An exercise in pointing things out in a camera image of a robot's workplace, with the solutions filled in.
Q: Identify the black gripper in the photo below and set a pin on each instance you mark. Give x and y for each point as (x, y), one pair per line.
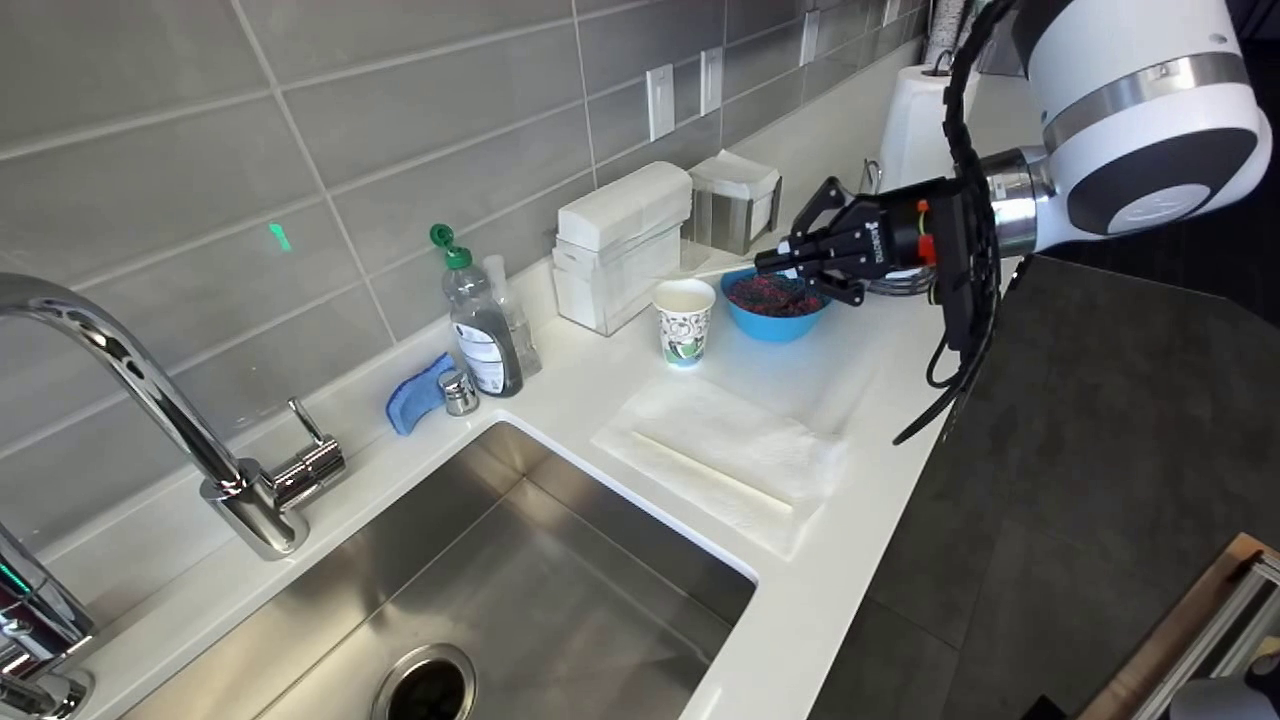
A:
(881, 242)

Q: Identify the blue bowl with beads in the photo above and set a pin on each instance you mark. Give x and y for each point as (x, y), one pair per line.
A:
(775, 323)

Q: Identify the printed white paper cup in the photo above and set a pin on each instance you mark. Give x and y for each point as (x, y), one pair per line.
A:
(687, 332)

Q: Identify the stack of white napkins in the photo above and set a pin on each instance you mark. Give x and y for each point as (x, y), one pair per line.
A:
(613, 253)

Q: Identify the green capped dish soap bottle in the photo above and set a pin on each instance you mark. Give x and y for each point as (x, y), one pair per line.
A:
(483, 347)

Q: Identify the small chrome button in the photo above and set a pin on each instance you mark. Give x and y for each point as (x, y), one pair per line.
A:
(460, 392)

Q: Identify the blue sponge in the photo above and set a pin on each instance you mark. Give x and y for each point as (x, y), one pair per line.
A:
(417, 396)

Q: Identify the stainless steel sink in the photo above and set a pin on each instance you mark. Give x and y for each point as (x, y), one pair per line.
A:
(533, 587)

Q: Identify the tall chrome faucet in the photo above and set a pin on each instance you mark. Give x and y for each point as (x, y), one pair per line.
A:
(161, 403)

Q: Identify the small chrome tap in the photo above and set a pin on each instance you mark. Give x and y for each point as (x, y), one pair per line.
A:
(32, 625)

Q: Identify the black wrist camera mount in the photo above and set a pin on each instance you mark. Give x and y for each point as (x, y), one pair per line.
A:
(957, 227)

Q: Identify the white wall outlet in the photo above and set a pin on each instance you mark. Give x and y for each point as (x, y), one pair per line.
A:
(809, 36)
(661, 102)

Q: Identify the wooden frame edge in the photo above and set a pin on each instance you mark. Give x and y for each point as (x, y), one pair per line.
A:
(1172, 625)

